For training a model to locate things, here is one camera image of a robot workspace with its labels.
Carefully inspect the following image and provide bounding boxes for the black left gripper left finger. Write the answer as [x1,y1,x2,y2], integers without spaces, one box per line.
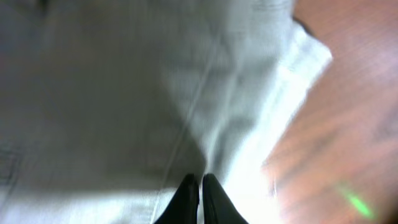
[154,174,200,224]

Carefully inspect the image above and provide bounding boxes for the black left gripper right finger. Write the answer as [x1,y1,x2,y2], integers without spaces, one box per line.
[202,174,248,224]

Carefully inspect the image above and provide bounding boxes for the khaki green shorts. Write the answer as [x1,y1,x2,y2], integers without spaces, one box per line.
[1,0,332,223]

